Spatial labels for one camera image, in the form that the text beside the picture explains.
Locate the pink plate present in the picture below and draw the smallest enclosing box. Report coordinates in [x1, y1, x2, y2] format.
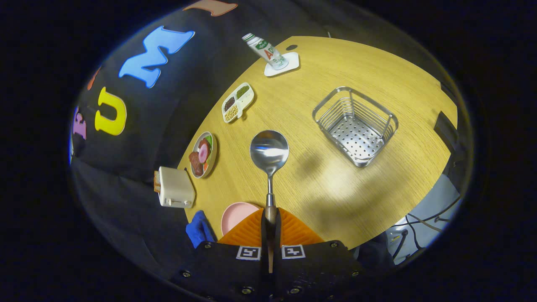
[221, 202, 261, 236]

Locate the white divided bean tray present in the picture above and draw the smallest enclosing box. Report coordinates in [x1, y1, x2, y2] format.
[222, 82, 255, 124]

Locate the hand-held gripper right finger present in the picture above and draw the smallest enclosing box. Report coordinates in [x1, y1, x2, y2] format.
[271, 208, 365, 302]

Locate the white drink bottle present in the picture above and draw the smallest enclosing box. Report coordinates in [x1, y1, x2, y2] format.
[242, 33, 289, 70]

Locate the brown meat piece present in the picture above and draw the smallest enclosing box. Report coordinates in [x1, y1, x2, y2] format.
[189, 151, 204, 177]

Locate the white coaster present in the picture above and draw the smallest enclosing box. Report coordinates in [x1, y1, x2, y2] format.
[264, 52, 301, 77]

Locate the grey food plate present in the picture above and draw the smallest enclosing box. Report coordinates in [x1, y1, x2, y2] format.
[190, 131, 218, 179]

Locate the spoon with wooden handle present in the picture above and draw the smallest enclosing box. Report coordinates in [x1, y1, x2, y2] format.
[250, 130, 290, 273]

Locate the blue towel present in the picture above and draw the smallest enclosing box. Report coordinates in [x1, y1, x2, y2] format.
[186, 210, 218, 249]

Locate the pink ham slice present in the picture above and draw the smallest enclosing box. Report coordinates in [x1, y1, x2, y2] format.
[198, 138, 211, 164]

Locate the black cable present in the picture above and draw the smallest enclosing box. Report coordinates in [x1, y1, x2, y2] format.
[390, 229, 411, 259]
[405, 196, 462, 225]

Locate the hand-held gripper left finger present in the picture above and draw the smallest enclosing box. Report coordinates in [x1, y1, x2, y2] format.
[170, 208, 269, 302]

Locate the white toaster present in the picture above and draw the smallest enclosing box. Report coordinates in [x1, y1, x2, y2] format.
[154, 167, 196, 209]

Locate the metal wire basket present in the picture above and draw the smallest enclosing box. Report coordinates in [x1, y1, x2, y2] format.
[312, 86, 399, 168]

